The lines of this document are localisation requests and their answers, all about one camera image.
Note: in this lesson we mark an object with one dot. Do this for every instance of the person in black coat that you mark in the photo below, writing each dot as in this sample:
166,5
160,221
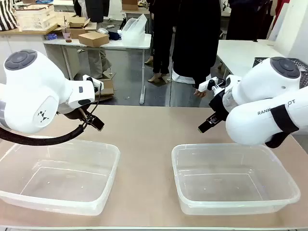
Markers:
192,36

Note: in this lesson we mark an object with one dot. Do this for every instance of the person's left hand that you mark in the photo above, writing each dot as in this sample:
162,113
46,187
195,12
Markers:
200,93

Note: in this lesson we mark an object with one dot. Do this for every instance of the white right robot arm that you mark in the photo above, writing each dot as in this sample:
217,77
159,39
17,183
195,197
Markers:
252,125

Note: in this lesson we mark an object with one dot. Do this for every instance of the black white striped bag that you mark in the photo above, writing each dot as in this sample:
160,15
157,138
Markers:
7,16

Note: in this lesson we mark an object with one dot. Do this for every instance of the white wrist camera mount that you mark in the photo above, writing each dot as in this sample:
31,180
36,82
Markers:
95,84
204,85

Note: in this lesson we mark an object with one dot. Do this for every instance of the light wooden desk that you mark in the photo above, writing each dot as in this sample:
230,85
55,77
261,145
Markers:
24,32

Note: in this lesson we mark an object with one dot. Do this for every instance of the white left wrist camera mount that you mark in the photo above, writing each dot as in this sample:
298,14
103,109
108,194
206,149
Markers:
95,84

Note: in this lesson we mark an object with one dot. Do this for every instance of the small cardboard box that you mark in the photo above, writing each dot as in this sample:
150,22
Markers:
130,4

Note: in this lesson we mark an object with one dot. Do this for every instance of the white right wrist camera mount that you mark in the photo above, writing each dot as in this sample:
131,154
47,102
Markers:
204,85

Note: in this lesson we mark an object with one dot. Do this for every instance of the person in dark clothes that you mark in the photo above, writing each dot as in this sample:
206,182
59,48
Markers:
240,19

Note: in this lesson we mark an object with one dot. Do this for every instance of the plastic cup with straw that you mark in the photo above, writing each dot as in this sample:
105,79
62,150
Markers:
66,34

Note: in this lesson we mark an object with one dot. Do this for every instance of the cardboard box on floor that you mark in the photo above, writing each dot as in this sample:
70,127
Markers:
107,87

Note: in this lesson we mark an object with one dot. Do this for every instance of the white side table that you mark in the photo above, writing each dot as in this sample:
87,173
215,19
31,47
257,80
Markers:
240,53

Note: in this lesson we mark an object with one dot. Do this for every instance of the dark blue cloth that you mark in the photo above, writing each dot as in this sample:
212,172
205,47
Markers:
114,36

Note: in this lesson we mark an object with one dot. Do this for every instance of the white panel board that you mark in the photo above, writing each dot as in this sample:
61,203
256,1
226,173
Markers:
291,19

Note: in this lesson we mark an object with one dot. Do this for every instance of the clear storage bin with lid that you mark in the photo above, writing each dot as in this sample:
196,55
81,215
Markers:
133,30

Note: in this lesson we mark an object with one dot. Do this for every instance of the person in black trousers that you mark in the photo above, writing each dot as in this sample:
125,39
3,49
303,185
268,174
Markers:
161,36

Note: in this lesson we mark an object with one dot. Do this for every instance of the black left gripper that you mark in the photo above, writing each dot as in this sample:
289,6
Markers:
72,115

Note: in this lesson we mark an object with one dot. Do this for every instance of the person in beige trousers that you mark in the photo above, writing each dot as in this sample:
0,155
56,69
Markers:
96,60

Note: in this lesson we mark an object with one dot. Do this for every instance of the clear plastic container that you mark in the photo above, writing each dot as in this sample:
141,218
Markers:
103,192
216,204

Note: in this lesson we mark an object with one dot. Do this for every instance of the person's left forearm black sleeve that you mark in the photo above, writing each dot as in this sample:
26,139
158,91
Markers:
201,74

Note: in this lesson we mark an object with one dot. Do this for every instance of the white background table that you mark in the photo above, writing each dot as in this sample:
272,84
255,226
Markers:
125,44

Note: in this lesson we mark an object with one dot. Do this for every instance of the closed brown cardboard box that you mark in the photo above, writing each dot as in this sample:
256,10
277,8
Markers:
93,39

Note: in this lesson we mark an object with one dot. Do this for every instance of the blue printed packet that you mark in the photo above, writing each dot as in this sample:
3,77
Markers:
51,36

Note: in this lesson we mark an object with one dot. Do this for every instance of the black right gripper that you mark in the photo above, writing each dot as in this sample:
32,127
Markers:
220,106

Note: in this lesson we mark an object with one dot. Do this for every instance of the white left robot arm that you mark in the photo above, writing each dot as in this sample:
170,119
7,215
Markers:
29,84

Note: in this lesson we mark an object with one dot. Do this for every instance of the open brown cardboard box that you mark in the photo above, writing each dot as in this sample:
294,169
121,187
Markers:
78,26

